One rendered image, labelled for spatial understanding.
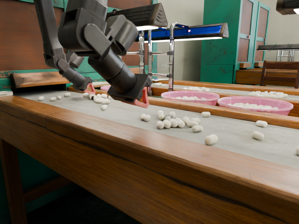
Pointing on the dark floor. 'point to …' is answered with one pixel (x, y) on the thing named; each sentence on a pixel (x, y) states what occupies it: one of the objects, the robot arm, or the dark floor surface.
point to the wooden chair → (281, 69)
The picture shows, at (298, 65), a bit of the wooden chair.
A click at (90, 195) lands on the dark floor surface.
